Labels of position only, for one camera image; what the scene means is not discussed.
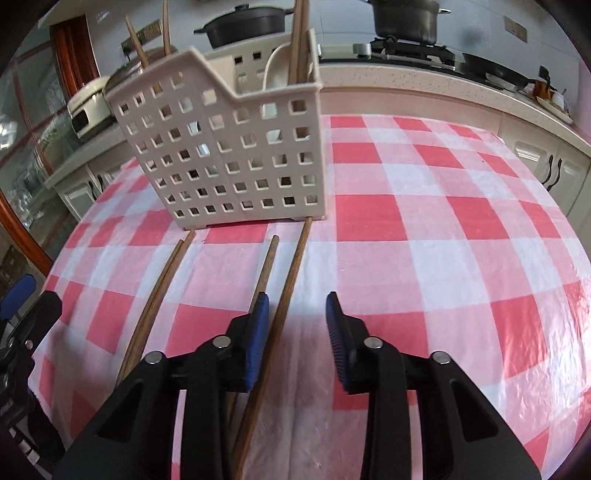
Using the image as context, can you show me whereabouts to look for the tray with condiment jars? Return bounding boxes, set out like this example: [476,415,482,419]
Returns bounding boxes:
[525,66,574,125]

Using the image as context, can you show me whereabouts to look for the white spoon in basket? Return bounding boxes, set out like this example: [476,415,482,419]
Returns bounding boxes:
[263,43,318,93]

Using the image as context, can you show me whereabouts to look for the cream toaster oven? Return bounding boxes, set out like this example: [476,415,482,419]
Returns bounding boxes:
[67,76,114,142]

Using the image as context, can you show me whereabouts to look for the black gas stove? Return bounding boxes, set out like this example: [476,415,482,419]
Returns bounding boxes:
[317,36,468,70]

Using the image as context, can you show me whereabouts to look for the red white checkered tablecloth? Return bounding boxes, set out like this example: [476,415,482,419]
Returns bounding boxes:
[30,115,590,479]

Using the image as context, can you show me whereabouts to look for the white kitchen counter cabinets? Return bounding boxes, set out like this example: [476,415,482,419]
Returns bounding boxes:
[47,63,590,213]

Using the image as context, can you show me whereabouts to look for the brown chopstick in basket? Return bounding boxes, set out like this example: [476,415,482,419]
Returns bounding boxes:
[124,16,149,68]
[287,0,304,85]

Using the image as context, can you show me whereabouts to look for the black stock pot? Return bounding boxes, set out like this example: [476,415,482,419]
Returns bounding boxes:
[369,0,451,45]

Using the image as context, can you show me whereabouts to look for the stainless steel rice cooker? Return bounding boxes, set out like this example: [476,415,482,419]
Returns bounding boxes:
[103,47,165,95]

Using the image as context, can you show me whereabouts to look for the wall socket right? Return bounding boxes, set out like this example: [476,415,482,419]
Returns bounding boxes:
[504,16,528,43]

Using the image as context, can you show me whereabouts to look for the black frying pan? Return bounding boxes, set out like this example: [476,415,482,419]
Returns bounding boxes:
[463,53,535,91]

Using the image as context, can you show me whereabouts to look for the black cast iron pot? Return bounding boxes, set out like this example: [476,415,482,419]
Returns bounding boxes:
[193,4,294,49]

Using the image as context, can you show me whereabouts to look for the wall power outlet strip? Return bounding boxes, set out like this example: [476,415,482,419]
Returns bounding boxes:
[121,20,162,51]

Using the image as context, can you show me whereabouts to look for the red framed glass door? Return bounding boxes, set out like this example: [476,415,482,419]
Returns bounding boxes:
[1,15,98,275]

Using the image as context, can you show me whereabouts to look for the white perforated utensil basket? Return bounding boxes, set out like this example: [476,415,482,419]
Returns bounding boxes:
[106,34,327,230]

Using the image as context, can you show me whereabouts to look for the brown wooden chopstick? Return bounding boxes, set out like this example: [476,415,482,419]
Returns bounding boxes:
[115,237,187,384]
[161,0,172,56]
[120,229,198,370]
[231,217,312,479]
[225,234,282,416]
[297,0,311,83]

